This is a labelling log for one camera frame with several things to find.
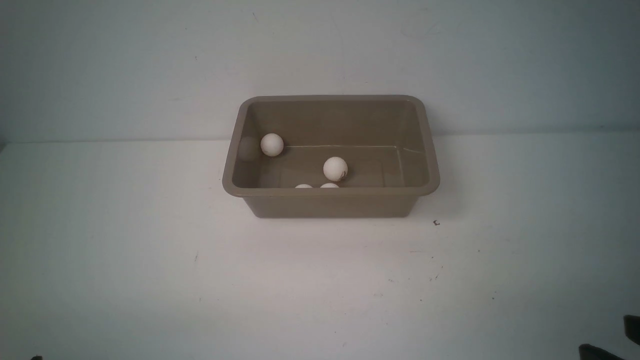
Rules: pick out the taupe plastic rectangular bin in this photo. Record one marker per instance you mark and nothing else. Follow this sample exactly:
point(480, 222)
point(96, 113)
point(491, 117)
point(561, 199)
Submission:
point(385, 140)

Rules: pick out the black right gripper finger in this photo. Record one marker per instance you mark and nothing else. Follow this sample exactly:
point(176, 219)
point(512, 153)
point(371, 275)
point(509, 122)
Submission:
point(632, 328)
point(590, 352)

